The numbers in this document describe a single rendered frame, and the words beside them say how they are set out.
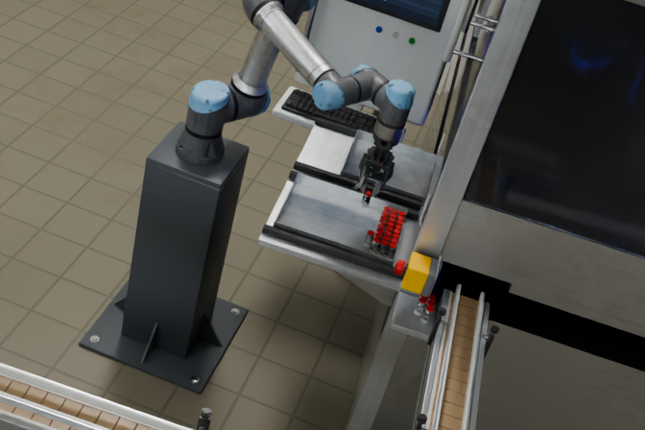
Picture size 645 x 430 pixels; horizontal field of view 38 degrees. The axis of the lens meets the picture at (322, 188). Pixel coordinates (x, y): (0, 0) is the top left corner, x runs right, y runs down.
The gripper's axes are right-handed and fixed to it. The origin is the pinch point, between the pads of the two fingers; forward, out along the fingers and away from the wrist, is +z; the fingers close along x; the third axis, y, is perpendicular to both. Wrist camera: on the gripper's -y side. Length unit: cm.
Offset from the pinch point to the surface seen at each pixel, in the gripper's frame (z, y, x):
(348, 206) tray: 11.0, -4.6, -4.2
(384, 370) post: 41, 24, 20
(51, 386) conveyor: 3, 97, -46
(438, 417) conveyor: 2, 71, 31
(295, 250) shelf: 11.2, 22.3, -13.4
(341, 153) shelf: 11.3, -31.3, -12.5
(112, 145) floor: 100, -115, -118
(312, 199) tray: 11.0, -2.4, -14.9
